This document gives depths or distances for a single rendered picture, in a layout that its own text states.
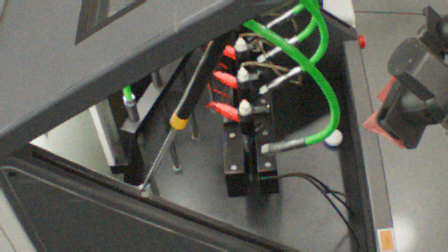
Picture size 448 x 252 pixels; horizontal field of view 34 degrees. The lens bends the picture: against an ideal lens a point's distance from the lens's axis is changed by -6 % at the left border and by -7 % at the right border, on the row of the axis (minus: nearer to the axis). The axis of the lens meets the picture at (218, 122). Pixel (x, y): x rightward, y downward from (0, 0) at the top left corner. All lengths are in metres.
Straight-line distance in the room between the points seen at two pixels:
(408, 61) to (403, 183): 1.76
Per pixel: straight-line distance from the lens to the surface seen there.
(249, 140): 1.46
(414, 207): 2.61
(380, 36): 3.12
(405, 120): 1.03
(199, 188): 1.64
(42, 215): 1.07
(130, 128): 1.42
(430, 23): 1.28
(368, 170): 1.51
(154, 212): 1.05
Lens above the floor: 2.16
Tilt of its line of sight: 50 degrees down
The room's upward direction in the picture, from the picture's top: 9 degrees counter-clockwise
